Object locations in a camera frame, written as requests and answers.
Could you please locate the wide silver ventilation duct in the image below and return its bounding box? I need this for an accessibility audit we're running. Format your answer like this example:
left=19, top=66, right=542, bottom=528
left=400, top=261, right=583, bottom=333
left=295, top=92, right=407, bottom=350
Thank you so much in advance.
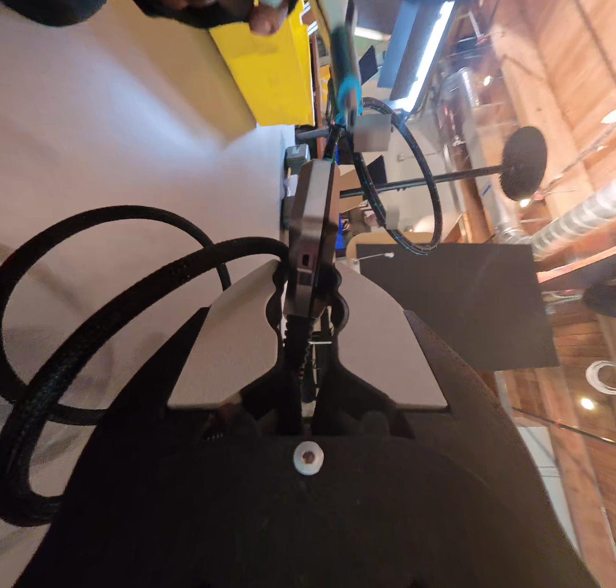
left=493, top=181, right=616, bottom=262

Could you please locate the green-plug braided hdmi cable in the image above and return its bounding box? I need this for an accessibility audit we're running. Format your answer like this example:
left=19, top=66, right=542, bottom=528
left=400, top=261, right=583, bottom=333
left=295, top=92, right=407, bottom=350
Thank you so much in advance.
left=321, top=24, right=443, bottom=256

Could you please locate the grey adapter hub with cable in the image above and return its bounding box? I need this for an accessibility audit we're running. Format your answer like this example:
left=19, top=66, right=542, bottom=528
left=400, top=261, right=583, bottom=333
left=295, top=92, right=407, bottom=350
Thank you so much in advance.
left=0, top=159, right=341, bottom=527

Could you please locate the black board with wooden rim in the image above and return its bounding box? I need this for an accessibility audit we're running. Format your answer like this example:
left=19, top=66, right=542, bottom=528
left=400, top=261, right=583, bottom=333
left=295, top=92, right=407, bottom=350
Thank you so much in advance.
left=346, top=242, right=562, bottom=372

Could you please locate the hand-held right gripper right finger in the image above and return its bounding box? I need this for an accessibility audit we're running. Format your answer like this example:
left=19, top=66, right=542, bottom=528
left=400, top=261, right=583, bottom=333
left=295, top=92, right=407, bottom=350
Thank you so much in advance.
left=313, top=261, right=449, bottom=435

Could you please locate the grey cube adapter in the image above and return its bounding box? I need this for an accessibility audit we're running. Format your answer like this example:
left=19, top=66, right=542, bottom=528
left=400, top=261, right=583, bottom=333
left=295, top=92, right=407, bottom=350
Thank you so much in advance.
left=284, top=144, right=312, bottom=171

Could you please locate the yellow plastic bin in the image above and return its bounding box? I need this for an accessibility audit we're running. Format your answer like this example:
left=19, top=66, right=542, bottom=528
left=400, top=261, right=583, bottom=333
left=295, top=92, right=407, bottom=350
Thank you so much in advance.
left=208, top=0, right=317, bottom=128

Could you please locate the black stand with round disc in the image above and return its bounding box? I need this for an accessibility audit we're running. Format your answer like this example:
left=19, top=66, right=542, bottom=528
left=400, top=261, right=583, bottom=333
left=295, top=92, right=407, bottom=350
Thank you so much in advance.
left=338, top=125, right=549, bottom=202

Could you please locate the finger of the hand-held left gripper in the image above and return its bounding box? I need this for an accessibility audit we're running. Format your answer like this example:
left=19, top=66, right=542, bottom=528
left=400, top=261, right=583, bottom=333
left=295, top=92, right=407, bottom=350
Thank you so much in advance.
left=308, top=0, right=359, bottom=76

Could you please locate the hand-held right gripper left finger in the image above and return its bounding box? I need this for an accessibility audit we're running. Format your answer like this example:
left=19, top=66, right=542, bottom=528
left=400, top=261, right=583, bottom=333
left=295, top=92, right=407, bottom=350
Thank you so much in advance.
left=167, top=260, right=304, bottom=435

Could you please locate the light panel on stand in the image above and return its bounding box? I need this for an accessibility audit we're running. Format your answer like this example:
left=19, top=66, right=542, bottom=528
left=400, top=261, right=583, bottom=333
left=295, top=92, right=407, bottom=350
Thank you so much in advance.
left=377, top=0, right=466, bottom=113

